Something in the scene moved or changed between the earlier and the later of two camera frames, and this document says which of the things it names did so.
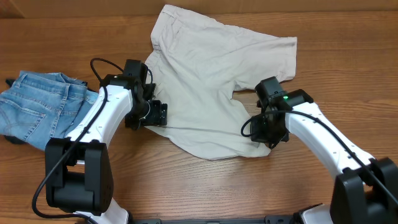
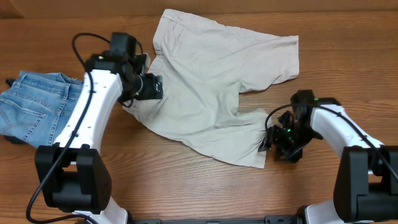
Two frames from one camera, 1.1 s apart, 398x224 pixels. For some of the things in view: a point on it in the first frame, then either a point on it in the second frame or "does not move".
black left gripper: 160,116 to 155,91
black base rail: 291,219 does not move
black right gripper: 267,134 to 277,140
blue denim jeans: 40,106 does not move
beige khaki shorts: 198,64 does not move
